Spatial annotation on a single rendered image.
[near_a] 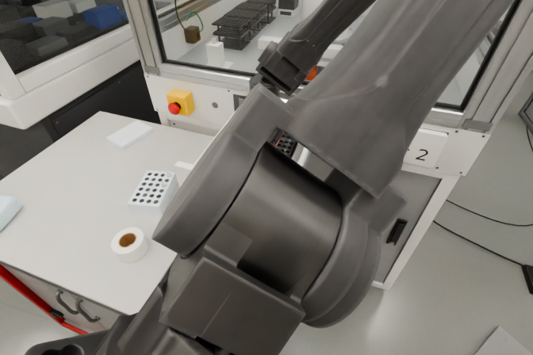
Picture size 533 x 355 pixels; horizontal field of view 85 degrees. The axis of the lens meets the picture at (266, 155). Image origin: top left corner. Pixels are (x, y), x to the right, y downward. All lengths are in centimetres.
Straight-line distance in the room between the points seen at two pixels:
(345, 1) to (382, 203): 31
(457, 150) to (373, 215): 76
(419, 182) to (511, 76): 37
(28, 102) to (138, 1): 52
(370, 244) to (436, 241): 171
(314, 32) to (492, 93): 50
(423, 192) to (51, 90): 130
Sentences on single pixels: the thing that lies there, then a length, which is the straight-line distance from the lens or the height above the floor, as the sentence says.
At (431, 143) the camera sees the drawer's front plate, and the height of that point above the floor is 90.
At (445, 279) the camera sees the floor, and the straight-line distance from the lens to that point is 176.
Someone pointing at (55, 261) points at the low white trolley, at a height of 76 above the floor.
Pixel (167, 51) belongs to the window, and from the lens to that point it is 101.
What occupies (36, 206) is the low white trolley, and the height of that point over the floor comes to 76.
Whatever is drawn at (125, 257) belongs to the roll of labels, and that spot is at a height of 79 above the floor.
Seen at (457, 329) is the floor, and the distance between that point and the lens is 167.
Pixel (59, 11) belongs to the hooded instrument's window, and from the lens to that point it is 134.
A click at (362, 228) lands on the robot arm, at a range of 16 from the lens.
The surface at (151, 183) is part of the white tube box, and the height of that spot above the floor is 80.
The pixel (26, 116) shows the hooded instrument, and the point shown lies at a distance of 126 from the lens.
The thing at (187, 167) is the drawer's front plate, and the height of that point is 93.
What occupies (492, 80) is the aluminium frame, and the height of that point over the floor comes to 108.
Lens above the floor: 138
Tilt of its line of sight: 41 degrees down
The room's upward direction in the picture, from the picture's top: straight up
